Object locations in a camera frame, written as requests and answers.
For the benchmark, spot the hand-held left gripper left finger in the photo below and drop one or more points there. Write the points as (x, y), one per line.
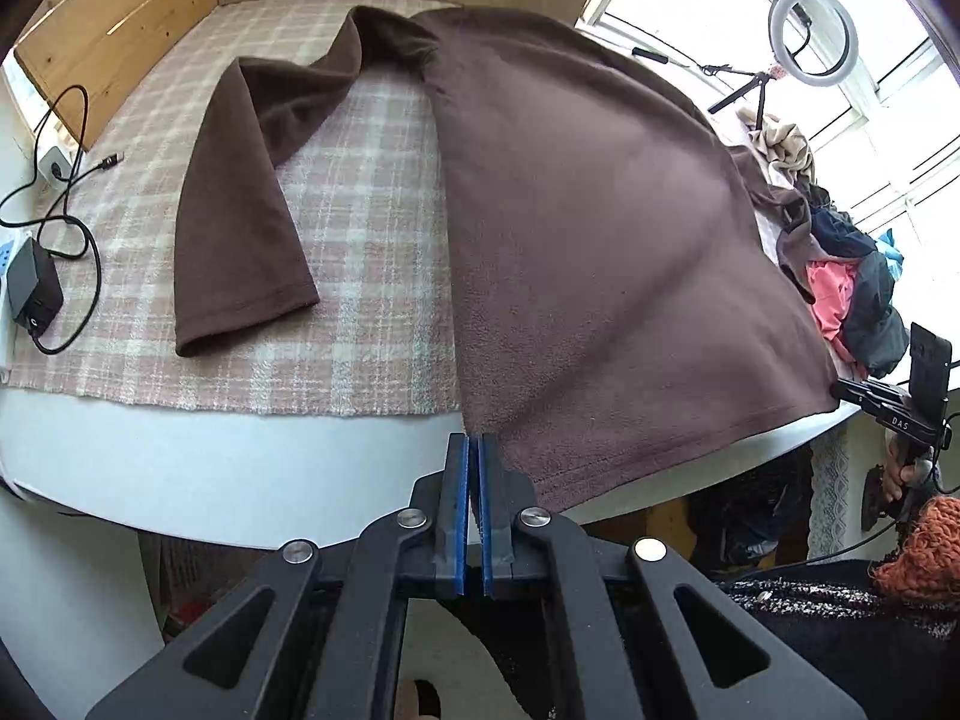
(462, 525)

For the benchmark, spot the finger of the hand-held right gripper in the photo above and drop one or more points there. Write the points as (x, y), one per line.
(851, 390)

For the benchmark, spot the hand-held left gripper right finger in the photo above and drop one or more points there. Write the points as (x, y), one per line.
(487, 525)

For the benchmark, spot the brown fleece sweater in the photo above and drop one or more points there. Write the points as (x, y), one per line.
(600, 240)

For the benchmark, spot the person's right hand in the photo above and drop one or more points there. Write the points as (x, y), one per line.
(892, 472)

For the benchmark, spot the dark grey garment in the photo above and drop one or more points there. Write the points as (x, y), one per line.
(874, 315)

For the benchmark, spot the pink garment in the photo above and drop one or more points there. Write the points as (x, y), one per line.
(829, 292)

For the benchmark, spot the white lace cloth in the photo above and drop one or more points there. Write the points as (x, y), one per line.
(829, 495)

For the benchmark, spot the teal garment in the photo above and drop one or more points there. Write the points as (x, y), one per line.
(892, 247)

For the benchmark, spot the dark cloth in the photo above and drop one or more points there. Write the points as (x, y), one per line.
(750, 510)

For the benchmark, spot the navy garment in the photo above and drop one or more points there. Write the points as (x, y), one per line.
(840, 232)

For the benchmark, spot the right arm in dark sleeve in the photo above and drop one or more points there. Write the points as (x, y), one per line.
(825, 660)

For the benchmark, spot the pink plaid blanket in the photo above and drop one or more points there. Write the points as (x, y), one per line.
(360, 240)

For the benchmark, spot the black power adapter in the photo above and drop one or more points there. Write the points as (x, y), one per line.
(34, 285)

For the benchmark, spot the white power strip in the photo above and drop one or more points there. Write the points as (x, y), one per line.
(7, 277)

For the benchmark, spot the pine plank panel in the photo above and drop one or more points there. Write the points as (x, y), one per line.
(112, 30)

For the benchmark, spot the black wall object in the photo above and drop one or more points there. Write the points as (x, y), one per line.
(872, 495)

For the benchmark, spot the white wall charger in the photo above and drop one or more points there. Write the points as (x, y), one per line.
(56, 165)

